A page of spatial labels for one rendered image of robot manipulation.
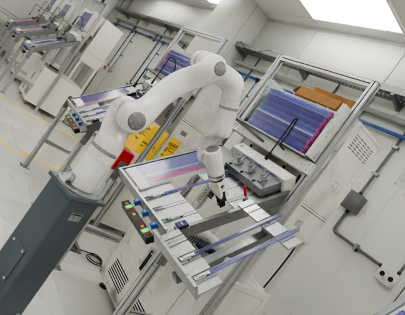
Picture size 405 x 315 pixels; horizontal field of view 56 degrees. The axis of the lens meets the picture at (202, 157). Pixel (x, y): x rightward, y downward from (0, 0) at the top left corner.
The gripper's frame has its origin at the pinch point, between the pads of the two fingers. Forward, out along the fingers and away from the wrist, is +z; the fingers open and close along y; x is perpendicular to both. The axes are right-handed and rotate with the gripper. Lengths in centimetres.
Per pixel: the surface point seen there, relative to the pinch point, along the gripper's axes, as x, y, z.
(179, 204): 18.3, 9.3, -2.3
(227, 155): -31, 44, 6
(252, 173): -26.1, 9.0, -0.7
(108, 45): -76, 460, 20
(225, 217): 3.5, -10.0, 1.1
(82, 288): 78, 46, 54
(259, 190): -20.1, -4.8, -0.2
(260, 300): -10, -10, 74
